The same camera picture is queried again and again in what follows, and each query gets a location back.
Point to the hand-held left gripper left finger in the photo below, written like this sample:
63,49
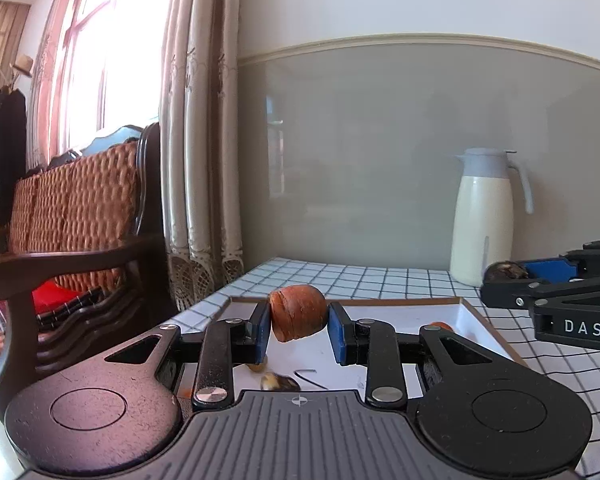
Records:
262,332

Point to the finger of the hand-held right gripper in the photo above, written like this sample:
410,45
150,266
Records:
550,269
505,292

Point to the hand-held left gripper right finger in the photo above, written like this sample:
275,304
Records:
337,335

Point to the dark chocolate donut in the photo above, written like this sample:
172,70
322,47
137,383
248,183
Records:
505,271

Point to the brown cake piece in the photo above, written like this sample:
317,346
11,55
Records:
300,312

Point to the dark brown fruit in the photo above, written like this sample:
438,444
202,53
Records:
280,383

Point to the white tray brown rim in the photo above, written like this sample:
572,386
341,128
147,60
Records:
405,312

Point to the white black checked tablecloth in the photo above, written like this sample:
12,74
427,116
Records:
380,277

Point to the cream thermos jug grey lid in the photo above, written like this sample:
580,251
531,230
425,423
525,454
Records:
480,225

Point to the beige lace curtain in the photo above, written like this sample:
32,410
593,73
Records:
200,160

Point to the red cushion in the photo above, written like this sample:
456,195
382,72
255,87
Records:
55,297

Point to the wooden wicker sofa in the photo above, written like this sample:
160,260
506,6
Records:
80,200

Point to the window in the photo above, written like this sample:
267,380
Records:
120,60

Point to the dark hanging clothes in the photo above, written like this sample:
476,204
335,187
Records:
2,150

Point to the straw hat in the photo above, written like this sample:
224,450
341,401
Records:
22,66

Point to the beige pleated curtain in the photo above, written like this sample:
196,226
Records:
2,40

